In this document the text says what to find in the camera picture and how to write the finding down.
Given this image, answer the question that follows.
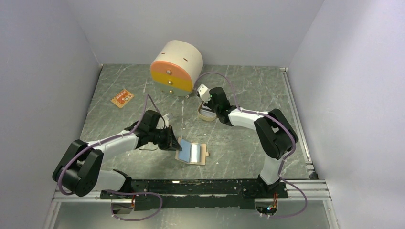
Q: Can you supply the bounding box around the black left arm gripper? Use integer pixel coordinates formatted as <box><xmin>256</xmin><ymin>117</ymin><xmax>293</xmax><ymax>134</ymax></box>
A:
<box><xmin>149</xmin><ymin>125</ymin><xmax>182</xmax><ymax>151</ymax></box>

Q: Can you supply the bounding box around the stack of cards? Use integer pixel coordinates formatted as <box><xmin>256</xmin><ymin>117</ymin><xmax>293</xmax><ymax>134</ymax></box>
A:
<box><xmin>200</xmin><ymin>106</ymin><xmax>215</xmax><ymax>116</ymax></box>

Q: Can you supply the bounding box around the beige leather card holder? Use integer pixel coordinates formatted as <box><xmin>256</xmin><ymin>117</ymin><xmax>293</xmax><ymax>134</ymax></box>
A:
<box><xmin>175</xmin><ymin>137</ymin><xmax>209</xmax><ymax>166</ymax></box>

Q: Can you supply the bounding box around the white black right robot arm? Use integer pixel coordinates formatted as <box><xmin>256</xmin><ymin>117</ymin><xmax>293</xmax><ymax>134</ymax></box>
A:
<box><xmin>197</xmin><ymin>85</ymin><xmax>298</xmax><ymax>198</ymax></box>

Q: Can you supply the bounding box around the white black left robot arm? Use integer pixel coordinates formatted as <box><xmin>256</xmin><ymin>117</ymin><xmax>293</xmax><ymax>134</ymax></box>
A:
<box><xmin>52</xmin><ymin>110</ymin><xmax>182</xmax><ymax>198</ymax></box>

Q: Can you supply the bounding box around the beige oval card tray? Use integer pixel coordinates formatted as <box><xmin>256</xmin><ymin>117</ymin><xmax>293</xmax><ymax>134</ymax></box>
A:
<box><xmin>197</xmin><ymin>101</ymin><xmax>217</xmax><ymax>122</ymax></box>

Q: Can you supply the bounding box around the orange patterned card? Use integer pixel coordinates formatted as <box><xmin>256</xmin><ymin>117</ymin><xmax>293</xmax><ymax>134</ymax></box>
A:
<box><xmin>110</xmin><ymin>89</ymin><xmax>134</xmax><ymax>108</ymax></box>

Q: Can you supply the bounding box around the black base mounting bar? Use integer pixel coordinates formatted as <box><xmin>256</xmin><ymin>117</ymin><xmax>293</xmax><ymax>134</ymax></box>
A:
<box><xmin>100</xmin><ymin>178</ymin><xmax>288</xmax><ymax>210</ymax></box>

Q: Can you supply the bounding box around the round pastel drawer cabinet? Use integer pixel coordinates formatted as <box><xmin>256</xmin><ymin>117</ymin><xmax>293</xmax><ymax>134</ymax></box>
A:
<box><xmin>149</xmin><ymin>40</ymin><xmax>203</xmax><ymax>97</ymax></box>

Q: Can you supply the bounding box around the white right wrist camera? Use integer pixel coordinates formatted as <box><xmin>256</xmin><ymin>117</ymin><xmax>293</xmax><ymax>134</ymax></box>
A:
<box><xmin>197</xmin><ymin>84</ymin><xmax>211</xmax><ymax>103</ymax></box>

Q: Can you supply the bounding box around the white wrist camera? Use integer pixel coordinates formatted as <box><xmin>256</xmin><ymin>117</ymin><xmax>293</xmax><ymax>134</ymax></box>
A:
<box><xmin>197</xmin><ymin>84</ymin><xmax>211</xmax><ymax>103</ymax></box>
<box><xmin>163</xmin><ymin>113</ymin><xmax>173</xmax><ymax>121</ymax></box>

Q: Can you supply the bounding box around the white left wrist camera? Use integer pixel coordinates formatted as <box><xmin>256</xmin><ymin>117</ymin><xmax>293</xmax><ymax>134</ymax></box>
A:
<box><xmin>163</xmin><ymin>113</ymin><xmax>173</xmax><ymax>121</ymax></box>

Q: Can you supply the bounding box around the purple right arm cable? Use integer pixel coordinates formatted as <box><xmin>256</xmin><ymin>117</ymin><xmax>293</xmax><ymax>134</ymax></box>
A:
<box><xmin>193</xmin><ymin>72</ymin><xmax>308</xmax><ymax>219</ymax></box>

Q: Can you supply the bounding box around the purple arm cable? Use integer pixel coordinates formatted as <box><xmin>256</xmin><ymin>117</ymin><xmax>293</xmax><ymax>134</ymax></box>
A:
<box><xmin>193</xmin><ymin>72</ymin><xmax>308</xmax><ymax>219</ymax></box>
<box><xmin>57</xmin><ymin>94</ymin><xmax>164</xmax><ymax>222</ymax></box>

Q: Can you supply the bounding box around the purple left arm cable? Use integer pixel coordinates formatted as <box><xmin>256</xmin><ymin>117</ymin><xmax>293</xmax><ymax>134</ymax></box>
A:
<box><xmin>57</xmin><ymin>94</ymin><xmax>164</xmax><ymax>222</ymax></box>

